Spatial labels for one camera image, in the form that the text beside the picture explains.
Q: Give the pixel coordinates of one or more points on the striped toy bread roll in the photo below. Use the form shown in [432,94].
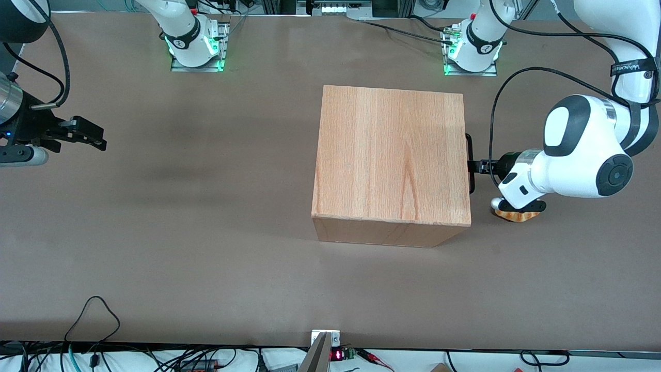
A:
[516,217]

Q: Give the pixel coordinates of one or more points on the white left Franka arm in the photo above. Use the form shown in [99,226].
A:
[583,155]

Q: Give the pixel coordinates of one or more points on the light wooden drawer cabinet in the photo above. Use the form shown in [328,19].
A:
[387,155]

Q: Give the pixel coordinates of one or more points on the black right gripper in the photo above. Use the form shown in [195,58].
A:
[32,128]

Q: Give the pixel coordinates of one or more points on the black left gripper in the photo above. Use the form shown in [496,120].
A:
[508,159]

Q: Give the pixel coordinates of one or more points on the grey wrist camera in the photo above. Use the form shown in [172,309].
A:
[20,155]
[526,206]

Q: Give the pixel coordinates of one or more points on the grey electronics box with lights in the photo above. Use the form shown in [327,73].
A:
[335,9]

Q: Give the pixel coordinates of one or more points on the brown cardboard box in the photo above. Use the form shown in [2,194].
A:
[439,368]

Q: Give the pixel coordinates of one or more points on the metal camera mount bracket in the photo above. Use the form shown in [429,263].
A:
[317,356]

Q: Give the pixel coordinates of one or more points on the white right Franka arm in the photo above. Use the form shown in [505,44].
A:
[183,31]

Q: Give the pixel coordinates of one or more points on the red black clip leads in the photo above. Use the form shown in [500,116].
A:
[374,357]

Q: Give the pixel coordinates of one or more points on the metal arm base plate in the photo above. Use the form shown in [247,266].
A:
[488,73]
[181,67]

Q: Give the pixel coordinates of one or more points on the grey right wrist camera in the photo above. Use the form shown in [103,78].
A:
[20,155]

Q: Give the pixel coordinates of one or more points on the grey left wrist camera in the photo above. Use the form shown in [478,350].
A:
[526,206]

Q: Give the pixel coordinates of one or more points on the red digit display module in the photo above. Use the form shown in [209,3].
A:
[338,354]

